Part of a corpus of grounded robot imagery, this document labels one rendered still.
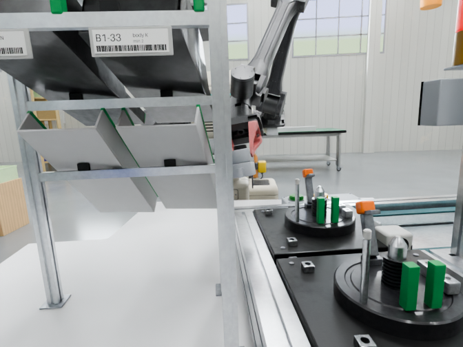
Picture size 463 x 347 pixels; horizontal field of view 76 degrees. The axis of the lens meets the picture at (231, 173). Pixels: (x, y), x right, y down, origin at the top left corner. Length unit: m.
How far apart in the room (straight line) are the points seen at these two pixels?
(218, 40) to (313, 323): 0.33
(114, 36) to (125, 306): 0.46
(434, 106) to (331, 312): 0.35
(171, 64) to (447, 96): 0.41
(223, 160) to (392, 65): 9.43
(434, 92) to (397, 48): 9.28
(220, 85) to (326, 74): 8.79
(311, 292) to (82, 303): 0.43
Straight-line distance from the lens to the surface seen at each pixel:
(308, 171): 0.68
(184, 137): 0.48
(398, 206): 0.88
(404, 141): 9.90
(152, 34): 0.36
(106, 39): 0.37
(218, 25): 0.36
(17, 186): 4.22
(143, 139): 0.51
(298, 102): 8.91
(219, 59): 0.36
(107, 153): 0.53
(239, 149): 0.64
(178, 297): 0.62
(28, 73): 0.55
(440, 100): 0.55
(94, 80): 0.52
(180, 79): 0.50
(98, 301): 0.66
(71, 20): 0.39
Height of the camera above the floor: 1.20
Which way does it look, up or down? 11 degrees down
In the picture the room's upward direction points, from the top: 2 degrees counter-clockwise
